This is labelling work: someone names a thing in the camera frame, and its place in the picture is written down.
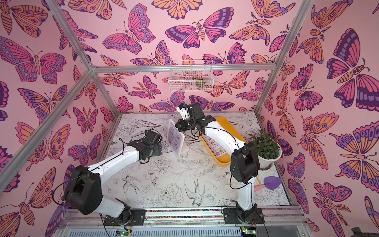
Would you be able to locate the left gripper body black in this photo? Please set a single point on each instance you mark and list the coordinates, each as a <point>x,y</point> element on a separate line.
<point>157,151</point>

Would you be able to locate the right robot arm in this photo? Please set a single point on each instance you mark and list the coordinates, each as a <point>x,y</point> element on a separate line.
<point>244,164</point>

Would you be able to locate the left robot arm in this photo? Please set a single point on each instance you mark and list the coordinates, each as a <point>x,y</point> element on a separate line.
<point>84,189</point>

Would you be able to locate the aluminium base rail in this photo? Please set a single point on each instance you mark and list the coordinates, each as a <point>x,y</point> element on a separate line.
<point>268,221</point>

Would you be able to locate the yellow plastic tray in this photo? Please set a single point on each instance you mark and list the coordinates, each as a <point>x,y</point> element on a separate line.
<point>224,133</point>

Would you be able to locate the old red menu sheet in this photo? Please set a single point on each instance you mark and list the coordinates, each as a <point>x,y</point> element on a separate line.
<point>175,138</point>

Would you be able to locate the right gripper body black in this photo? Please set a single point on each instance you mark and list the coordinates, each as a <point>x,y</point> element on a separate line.
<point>181,126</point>

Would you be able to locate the purple pink spatula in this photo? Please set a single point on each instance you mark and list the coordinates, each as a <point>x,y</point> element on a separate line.
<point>270,183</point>

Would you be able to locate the white wire basket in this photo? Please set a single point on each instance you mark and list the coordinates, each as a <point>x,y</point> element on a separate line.
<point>191,75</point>

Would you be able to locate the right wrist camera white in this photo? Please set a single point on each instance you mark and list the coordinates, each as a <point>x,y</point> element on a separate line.
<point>182,109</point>

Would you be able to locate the Dim Sum Inn menu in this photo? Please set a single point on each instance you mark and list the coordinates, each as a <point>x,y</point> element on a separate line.
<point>216,149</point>

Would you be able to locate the green potted plant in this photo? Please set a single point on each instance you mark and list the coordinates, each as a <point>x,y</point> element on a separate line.
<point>268,150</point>

